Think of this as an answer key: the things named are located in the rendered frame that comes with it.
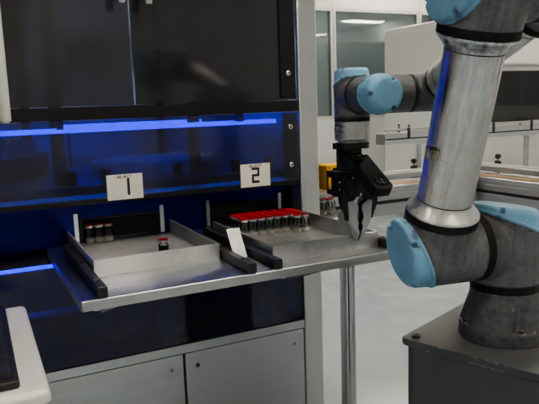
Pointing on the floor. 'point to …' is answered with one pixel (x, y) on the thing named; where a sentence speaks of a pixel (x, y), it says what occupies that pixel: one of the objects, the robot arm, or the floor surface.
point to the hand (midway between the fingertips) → (358, 235)
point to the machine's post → (309, 187)
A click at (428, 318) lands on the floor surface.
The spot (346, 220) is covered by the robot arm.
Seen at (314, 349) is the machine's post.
